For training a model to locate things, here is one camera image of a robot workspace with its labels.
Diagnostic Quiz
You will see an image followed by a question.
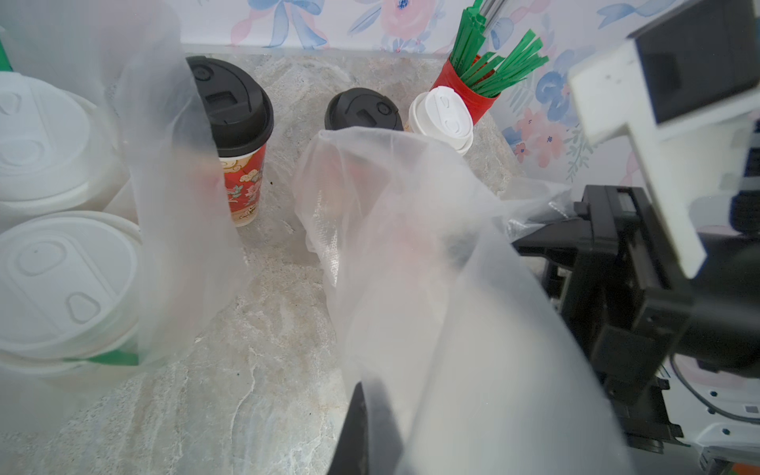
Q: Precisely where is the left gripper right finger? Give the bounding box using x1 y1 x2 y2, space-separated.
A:
367 403 404 474

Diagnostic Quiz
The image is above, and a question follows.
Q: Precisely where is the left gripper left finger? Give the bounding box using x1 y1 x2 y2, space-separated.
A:
327 383 369 475

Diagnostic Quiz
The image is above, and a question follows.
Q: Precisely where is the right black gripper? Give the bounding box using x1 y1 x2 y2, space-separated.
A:
515 185 759 453

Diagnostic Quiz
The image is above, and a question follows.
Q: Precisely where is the clear plastic carrier bag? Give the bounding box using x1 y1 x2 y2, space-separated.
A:
1 1 245 435

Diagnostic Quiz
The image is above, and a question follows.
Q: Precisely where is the red straw holder cup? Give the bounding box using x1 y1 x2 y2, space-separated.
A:
433 59 499 125

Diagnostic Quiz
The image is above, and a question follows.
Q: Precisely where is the white lid cup back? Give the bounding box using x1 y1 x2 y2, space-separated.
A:
405 86 474 156

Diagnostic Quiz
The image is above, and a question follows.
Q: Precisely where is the green wrapped straws bundle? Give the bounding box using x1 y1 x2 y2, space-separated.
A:
448 1 549 99

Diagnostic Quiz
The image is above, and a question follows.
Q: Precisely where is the red cup black lid right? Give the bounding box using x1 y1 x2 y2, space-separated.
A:
325 87 404 131

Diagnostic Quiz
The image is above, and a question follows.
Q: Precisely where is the red cup black lid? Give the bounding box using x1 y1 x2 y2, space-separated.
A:
325 87 404 131
187 55 274 227

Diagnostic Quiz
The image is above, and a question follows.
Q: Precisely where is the red cup black lid left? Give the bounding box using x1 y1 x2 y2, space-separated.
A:
187 55 274 227

